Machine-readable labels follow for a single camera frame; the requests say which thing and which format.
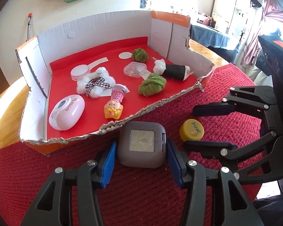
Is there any grey square case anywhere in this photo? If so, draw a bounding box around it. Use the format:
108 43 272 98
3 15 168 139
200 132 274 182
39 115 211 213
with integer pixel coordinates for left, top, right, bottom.
117 121 166 168

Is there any pink My Melody case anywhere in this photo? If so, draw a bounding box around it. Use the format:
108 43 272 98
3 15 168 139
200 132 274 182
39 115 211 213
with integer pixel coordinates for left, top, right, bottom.
48 94 85 131

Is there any pink yellow doll toy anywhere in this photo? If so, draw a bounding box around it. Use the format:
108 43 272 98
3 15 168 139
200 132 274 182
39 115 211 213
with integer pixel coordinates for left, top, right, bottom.
104 84 128 120

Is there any black white furry roll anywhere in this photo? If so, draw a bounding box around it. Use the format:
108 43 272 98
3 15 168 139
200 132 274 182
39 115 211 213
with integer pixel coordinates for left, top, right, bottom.
153 59 194 81

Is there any white fluffy plush with bow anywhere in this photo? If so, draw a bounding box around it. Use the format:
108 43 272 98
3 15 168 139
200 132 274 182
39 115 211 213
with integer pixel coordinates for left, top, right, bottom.
77 67 116 98

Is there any green yarn ball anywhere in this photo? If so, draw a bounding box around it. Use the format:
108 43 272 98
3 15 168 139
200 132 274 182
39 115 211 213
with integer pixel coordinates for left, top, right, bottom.
138 73 167 97
131 48 149 63

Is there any white round jar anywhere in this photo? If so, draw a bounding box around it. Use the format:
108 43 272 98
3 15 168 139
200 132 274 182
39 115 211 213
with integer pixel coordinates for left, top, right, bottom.
70 64 90 81

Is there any clear plastic small case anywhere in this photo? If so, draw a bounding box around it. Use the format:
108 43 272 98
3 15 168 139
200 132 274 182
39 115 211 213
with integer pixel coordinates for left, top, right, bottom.
123 61 147 78

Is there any pink curtain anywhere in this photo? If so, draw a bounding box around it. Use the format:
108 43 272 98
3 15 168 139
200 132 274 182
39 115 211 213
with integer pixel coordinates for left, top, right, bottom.
240 0 283 68

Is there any white wardrobe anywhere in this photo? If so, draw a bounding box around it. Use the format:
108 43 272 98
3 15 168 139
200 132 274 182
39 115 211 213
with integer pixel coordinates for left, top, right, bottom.
212 0 263 37

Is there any black draped side table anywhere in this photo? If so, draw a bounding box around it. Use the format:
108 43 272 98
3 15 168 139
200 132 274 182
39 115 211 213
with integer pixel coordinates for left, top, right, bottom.
190 23 239 63

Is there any yellow round cap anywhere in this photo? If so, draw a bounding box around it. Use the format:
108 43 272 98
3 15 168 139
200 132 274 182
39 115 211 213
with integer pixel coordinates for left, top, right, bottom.
179 119 205 141

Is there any red felt mat with smiley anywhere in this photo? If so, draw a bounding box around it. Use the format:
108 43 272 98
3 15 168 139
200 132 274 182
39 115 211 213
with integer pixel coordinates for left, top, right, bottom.
47 37 197 139

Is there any white orange cardboard box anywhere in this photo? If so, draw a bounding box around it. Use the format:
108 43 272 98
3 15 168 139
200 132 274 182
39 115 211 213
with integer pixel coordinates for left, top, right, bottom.
15 10 216 155

